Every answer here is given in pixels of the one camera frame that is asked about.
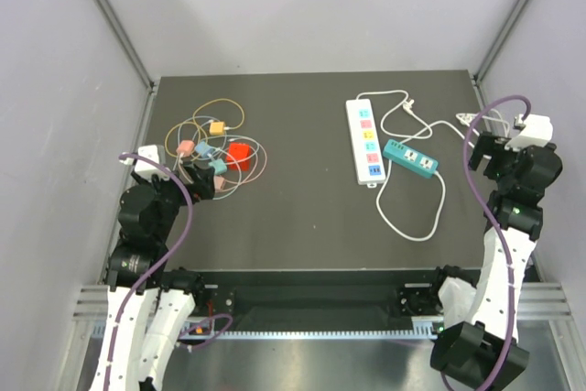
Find left aluminium frame post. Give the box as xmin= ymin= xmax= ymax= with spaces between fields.
xmin=67 ymin=0 xmax=159 ymax=92

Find white power strip cord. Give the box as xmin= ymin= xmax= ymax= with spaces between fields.
xmin=356 ymin=90 xmax=512 ymax=149

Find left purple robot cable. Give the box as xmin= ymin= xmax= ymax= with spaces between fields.
xmin=103 ymin=152 xmax=234 ymax=391

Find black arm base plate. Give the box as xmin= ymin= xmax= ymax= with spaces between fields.
xmin=202 ymin=284 xmax=441 ymax=317

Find dusty pink plug adapter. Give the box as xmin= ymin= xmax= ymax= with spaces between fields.
xmin=213 ymin=176 xmax=226 ymax=191

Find grey slotted cable duct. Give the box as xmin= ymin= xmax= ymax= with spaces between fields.
xmin=91 ymin=316 xmax=443 ymax=341

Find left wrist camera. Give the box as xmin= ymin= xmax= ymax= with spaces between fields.
xmin=120 ymin=145 xmax=168 ymax=181

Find yellow usb charger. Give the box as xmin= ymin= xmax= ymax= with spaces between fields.
xmin=209 ymin=121 xmax=226 ymax=136

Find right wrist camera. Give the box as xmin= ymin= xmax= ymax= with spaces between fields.
xmin=506 ymin=114 xmax=553 ymax=151

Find white power strip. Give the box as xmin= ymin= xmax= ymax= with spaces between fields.
xmin=345 ymin=99 xmax=386 ymax=189

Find aluminium frame post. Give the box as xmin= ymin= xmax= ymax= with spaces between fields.
xmin=472 ymin=0 xmax=532 ymax=87
xmin=67 ymin=0 xmax=159 ymax=92

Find teal usb charger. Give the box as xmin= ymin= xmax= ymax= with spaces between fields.
xmin=209 ymin=158 xmax=228 ymax=176

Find teal power strip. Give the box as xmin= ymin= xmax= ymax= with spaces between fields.
xmin=383 ymin=140 xmax=439 ymax=179

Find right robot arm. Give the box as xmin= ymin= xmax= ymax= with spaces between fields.
xmin=427 ymin=132 xmax=563 ymax=390

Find pink usb charger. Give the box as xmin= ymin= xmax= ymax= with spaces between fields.
xmin=176 ymin=139 xmax=195 ymax=157

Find pink charging cable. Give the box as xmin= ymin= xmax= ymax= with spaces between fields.
xmin=172 ymin=136 xmax=267 ymax=193

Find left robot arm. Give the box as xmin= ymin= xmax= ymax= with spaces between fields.
xmin=91 ymin=165 xmax=215 ymax=390

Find light blue usb charger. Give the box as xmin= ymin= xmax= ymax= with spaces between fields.
xmin=195 ymin=141 xmax=215 ymax=160

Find red cube socket adapter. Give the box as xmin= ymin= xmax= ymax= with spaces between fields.
xmin=226 ymin=142 xmax=253 ymax=171

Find aluminium front rail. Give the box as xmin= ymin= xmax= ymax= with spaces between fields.
xmin=72 ymin=283 xmax=572 ymax=320

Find right aluminium frame post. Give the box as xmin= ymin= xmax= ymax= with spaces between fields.
xmin=472 ymin=0 xmax=532 ymax=87

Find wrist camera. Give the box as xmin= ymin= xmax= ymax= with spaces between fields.
xmin=506 ymin=114 xmax=553 ymax=151
xmin=120 ymin=145 xmax=168 ymax=181

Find light blue charging cable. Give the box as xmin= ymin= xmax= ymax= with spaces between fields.
xmin=171 ymin=115 xmax=221 ymax=172

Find white teal strip cord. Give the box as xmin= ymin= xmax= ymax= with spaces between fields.
xmin=375 ymin=166 xmax=448 ymax=242

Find yellow charging cable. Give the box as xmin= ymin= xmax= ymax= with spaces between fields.
xmin=164 ymin=97 xmax=246 ymax=157

